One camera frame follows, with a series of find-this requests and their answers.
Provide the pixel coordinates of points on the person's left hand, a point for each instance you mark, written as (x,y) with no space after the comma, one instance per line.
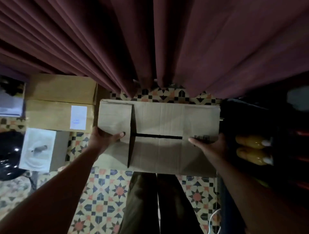
(101,141)

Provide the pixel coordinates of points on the person's right hand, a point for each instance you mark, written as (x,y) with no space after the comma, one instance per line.
(212,148)

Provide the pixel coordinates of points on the person's right thumb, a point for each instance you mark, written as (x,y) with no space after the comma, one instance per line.
(199,142)

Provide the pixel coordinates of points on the person's left thumb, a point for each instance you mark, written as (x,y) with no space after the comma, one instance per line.
(115,136)

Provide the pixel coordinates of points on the brown cardboard box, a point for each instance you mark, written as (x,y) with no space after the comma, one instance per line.
(169,135)

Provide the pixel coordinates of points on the person's left forearm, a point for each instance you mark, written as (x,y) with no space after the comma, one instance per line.
(45,190)

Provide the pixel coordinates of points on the person's right forearm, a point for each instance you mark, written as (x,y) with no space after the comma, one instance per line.
(256,200)

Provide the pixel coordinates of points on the yellow bottle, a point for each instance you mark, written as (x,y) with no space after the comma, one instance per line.
(253,156)
(252,141)

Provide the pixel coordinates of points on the large labelled cardboard box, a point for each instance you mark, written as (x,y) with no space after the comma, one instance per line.
(60,103)

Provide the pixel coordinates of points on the dark shelf unit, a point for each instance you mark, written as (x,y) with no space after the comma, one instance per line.
(268,154)

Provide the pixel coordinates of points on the person's legs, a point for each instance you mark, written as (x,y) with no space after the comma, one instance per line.
(157,205)

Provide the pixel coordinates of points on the white product box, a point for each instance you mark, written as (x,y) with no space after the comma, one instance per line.
(39,149)

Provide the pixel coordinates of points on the maroon curtain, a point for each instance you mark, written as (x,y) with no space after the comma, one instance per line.
(154,43)

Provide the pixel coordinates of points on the black glossy round object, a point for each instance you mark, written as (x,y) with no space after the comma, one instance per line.
(9,154)

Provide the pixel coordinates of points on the purple box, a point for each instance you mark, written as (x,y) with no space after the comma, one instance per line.
(10,98)

